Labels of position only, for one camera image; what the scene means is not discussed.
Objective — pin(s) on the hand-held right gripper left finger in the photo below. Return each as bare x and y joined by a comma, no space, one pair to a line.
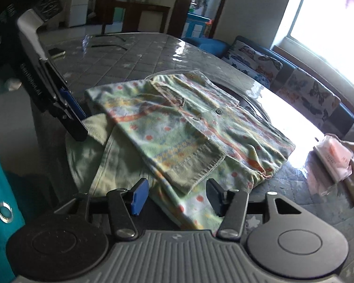
140,196

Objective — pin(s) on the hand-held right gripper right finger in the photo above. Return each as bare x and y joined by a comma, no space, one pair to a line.
215,196

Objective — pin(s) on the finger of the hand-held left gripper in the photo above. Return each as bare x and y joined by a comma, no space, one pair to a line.
72,103
76,131

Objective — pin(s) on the patterned pale green children's shirt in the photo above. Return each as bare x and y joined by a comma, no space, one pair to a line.
180,129

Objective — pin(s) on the person's left hand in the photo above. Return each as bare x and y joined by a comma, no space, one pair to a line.
13,84

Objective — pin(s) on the clear plastic wrapper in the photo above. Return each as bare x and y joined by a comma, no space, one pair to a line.
85,39

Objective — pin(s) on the white refrigerator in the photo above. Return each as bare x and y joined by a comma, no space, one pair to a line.
79,3

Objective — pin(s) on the dark wooden display cabinet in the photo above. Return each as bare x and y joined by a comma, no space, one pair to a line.
135,8

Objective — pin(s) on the pink tissue pack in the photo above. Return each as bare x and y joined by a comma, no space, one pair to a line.
333,159

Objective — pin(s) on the butterfly print cushion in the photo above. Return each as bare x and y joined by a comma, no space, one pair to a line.
309,100
253,63

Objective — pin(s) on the person's teal jacket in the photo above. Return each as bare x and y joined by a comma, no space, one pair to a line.
0,241

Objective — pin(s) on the blue sofa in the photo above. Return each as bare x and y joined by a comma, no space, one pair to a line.
203,42

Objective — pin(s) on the teal and white cabinet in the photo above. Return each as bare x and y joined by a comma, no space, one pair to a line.
199,25

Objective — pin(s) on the large window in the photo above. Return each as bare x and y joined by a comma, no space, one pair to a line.
327,20

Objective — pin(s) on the dark wooden door frame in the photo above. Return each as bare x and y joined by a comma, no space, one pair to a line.
181,3

